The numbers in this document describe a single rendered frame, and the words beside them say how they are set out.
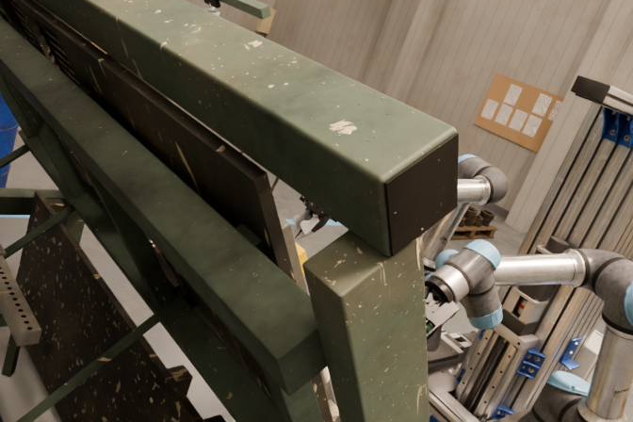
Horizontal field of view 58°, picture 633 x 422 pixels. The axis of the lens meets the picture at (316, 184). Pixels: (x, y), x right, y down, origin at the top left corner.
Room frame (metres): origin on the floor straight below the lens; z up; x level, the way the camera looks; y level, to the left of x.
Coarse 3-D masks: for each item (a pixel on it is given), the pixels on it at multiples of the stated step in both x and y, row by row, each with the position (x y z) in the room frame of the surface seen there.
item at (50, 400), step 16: (0, 160) 2.09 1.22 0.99; (48, 224) 1.73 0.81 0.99; (32, 240) 1.71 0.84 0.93; (128, 336) 1.30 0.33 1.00; (16, 352) 1.22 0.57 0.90; (112, 352) 1.27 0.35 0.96; (96, 368) 1.24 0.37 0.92; (64, 384) 1.20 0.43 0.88; (48, 400) 1.17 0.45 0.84; (32, 416) 1.14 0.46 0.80
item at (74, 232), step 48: (0, 192) 2.21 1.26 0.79; (48, 192) 2.37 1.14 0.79; (48, 240) 2.09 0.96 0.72; (48, 288) 2.02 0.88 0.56; (96, 288) 1.76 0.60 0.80; (48, 336) 1.95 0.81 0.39; (96, 336) 1.71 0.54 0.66; (48, 384) 1.88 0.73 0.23; (96, 384) 1.65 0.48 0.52; (144, 384) 1.47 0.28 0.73
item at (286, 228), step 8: (280, 216) 0.78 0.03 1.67; (288, 224) 0.76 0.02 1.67; (288, 232) 0.76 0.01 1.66; (288, 240) 0.77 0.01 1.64; (288, 248) 0.77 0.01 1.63; (296, 248) 0.78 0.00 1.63; (296, 256) 0.79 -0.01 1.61; (296, 264) 0.79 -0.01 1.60; (296, 272) 0.80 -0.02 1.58; (296, 280) 0.80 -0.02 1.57; (304, 288) 0.82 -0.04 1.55; (328, 384) 0.95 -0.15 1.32; (328, 392) 0.95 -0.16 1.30
